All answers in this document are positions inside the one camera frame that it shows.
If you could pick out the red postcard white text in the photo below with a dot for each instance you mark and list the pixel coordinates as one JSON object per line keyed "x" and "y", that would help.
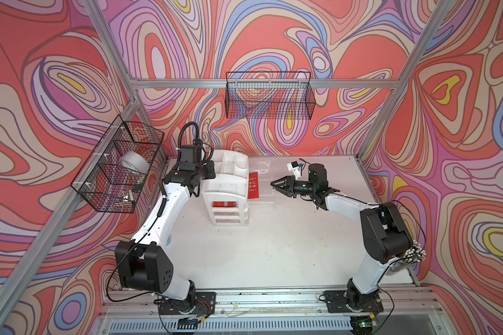
{"x": 253, "y": 189}

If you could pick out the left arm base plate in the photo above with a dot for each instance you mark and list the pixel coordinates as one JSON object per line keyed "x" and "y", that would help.
{"x": 203, "y": 304}

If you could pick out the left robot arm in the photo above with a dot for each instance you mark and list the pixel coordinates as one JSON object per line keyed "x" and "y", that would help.
{"x": 142, "y": 262}

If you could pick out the black wire basket left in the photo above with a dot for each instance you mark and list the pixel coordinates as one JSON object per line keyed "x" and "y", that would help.
{"x": 102, "y": 182}

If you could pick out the white plastic drawer organizer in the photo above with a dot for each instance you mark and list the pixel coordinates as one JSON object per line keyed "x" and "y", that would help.
{"x": 231, "y": 184}

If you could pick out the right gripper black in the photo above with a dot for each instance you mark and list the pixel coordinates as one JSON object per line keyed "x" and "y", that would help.
{"x": 289, "y": 182}

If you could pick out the black wire basket back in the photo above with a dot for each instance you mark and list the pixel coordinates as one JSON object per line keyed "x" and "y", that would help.
{"x": 269, "y": 95}

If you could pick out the black wire basket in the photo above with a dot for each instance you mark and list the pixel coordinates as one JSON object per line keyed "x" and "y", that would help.
{"x": 269, "y": 95}
{"x": 102, "y": 182}

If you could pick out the cup of white pencils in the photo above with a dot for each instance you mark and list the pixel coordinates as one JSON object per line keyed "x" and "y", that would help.
{"x": 413, "y": 256}

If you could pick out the white tape roll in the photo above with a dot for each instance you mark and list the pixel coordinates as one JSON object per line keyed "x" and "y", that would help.
{"x": 135, "y": 162}

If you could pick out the clear plastic drawer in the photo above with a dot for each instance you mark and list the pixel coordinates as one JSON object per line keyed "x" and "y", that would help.
{"x": 269, "y": 168}

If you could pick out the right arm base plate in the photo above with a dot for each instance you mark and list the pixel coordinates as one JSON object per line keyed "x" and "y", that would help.
{"x": 351, "y": 301}

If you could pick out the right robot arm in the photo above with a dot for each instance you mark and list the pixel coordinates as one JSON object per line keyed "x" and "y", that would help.
{"x": 385, "y": 235}

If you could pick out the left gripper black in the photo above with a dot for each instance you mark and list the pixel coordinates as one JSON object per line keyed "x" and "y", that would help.
{"x": 210, "y": 174}

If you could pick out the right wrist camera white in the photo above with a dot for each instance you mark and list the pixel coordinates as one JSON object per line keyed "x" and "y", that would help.
{"x": 297, "y": 168}

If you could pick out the black clip in basket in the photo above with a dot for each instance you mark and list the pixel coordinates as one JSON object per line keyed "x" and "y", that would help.
{"x": 137, "y": 188}

